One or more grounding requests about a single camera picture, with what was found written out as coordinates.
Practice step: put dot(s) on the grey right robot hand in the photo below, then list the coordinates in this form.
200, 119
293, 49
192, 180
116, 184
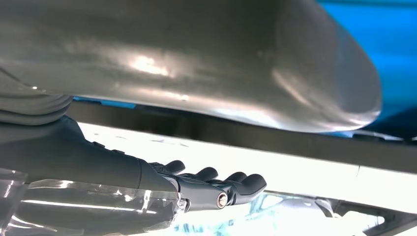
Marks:
195, 49

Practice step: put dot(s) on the blue metal shelf rack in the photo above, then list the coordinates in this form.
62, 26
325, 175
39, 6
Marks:
394, 49

